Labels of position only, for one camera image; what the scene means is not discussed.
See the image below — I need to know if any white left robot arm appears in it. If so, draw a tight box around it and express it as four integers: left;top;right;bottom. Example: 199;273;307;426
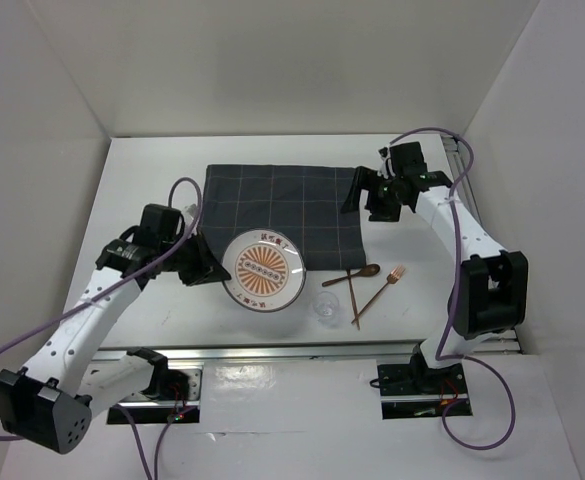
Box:
0;204;230;454

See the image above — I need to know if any copper knife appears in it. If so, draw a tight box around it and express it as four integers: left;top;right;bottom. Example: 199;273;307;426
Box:
346;269;361;331

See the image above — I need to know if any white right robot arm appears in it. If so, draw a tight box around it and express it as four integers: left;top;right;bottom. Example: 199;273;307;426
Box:
341;142;529;392

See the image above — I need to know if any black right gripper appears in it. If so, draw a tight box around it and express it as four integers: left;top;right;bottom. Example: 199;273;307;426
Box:
341;165;405;223

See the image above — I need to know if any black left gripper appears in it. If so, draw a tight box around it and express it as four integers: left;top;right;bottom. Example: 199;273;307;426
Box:
159;228;229;285

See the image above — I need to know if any aluminium rail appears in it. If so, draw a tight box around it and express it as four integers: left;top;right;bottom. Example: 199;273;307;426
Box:
93;332;522;363
441;138;529;355

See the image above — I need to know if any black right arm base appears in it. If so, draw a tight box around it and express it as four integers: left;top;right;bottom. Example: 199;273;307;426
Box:
369;358;473;420

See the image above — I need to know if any aluminium front rail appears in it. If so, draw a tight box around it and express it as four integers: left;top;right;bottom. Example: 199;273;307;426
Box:
93;332;522;363

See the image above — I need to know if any clear plastic cup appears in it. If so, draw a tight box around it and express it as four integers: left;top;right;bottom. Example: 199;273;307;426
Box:
311;292;341;329

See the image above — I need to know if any dark grey checked cloth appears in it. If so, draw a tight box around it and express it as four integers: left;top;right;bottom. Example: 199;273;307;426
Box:
201;164;367;271

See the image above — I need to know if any copper fork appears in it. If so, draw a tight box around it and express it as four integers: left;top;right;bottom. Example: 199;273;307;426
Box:
351;265;406;328

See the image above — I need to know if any aluminium right side rail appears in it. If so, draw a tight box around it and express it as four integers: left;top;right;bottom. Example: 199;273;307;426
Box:
441;138;529;355

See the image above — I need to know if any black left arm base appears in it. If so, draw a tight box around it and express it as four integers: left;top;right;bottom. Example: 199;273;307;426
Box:
118;366;203;425

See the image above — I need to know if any orange patterned white plate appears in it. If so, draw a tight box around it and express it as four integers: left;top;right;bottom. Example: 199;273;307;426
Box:
221;229;307;313

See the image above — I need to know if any copper spoon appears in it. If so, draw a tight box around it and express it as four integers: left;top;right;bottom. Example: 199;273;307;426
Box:
322;264;381;287

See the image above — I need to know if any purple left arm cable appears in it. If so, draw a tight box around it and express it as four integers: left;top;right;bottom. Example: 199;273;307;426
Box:
0;176;208;474

